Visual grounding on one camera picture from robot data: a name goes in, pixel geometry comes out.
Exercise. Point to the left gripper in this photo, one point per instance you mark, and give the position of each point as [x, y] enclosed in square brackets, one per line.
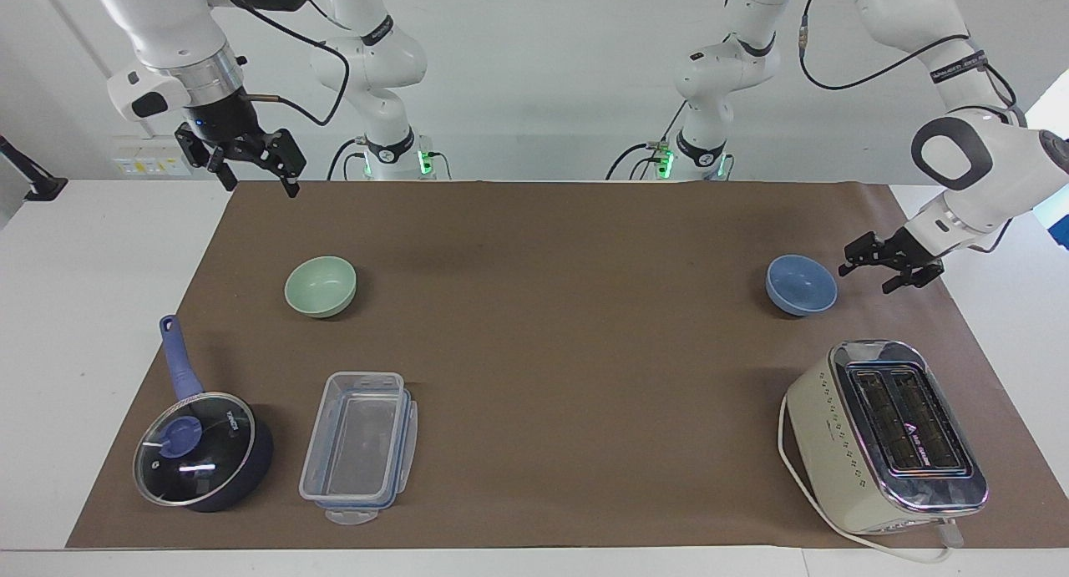
[914, 255]

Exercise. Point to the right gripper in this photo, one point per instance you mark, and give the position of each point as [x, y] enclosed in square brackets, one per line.
[219, 118]

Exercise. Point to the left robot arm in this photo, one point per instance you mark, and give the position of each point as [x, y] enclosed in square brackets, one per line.
[994, 159]

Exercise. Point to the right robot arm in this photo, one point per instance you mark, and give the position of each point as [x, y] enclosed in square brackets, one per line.
[171, 34]

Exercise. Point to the blue bowl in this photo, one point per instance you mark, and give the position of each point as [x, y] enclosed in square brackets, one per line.
[801, 285]

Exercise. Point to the green bowl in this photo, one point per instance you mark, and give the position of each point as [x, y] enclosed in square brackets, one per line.
[321, 286]

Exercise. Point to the cream toaster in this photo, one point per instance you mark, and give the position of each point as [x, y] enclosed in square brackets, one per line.
[843, 452]

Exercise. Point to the black stand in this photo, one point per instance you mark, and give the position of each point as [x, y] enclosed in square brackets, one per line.
[37, 184]

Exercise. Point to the glass pot lid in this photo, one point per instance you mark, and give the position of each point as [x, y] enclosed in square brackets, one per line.
[194, 448]

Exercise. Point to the blue saucepan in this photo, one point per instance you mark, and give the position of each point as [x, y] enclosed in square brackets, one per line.
[250, 468]

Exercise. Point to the clear plastic food container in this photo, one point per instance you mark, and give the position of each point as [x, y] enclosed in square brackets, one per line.
[359, 447]

